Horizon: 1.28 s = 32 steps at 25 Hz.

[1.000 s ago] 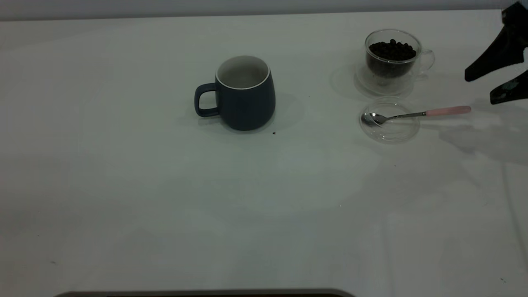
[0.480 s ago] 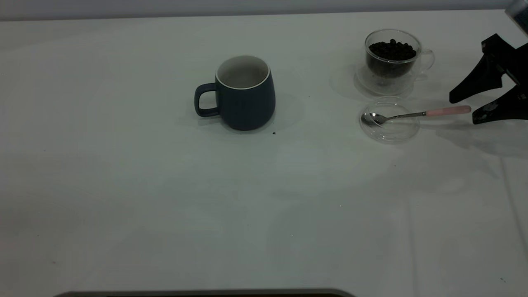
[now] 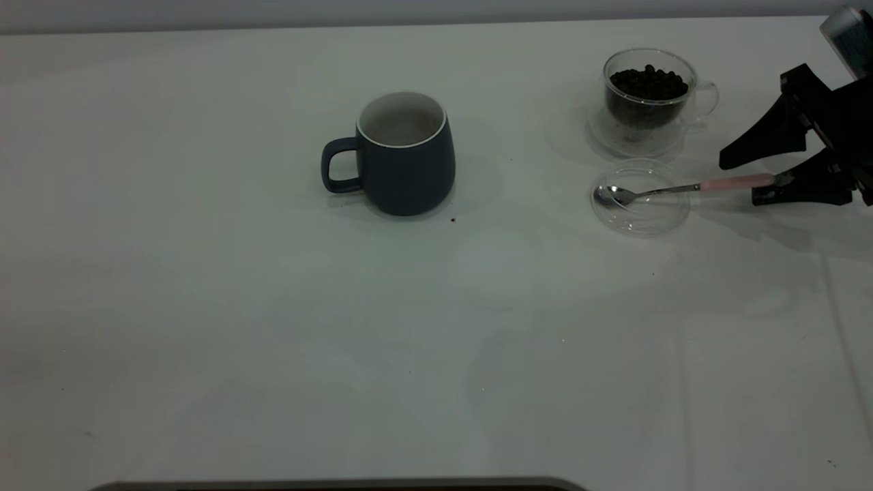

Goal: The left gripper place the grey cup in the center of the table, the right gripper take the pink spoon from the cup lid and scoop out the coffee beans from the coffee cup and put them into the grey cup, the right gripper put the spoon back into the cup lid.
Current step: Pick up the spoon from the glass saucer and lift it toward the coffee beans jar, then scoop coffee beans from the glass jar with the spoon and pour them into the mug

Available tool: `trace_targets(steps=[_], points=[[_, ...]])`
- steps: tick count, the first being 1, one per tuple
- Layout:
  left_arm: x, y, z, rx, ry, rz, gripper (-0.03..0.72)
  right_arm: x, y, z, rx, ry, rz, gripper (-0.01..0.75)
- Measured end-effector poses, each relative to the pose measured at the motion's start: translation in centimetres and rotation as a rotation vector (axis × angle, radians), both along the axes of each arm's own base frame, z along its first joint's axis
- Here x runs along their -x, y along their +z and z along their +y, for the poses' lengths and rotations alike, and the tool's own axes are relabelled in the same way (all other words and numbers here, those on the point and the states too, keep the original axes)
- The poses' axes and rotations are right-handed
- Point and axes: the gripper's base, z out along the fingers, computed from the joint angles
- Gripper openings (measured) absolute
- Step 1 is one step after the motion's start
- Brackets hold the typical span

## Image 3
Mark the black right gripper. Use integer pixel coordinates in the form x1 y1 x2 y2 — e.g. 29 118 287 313
720 64 873 207

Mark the metal spoon with pink handle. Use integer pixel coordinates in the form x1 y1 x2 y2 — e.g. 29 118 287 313
593 173 778 207

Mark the dark blue ceramic mug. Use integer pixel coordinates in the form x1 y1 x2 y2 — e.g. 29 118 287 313
321 91 456 218

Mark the clear round glass lid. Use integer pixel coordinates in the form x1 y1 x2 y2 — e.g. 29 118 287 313
591 160 691 237

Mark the dark coffee beans pile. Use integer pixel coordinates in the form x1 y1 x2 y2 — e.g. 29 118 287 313
609 65 690 130

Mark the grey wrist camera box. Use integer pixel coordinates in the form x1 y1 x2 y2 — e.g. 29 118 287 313
820 5 873 79

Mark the clear double-wall glass cup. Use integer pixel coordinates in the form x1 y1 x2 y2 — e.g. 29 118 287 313
588 48 720 159

